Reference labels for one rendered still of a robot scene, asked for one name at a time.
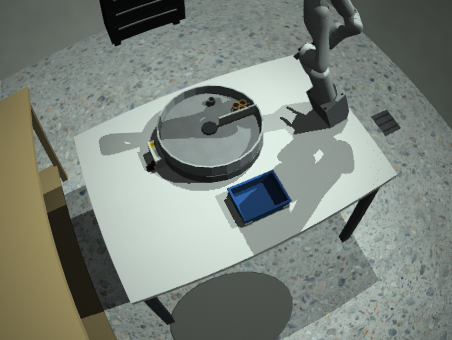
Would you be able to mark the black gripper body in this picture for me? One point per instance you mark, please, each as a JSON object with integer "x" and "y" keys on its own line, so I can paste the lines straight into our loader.
{"x": 332, "y": 42}

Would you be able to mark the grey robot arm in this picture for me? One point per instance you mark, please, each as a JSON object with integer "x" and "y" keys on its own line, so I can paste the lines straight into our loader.
{"x": 316, "y": 19}

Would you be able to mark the blue open crate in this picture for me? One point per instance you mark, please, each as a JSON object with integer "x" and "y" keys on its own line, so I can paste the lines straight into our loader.
{"x": 257, "y": 194}

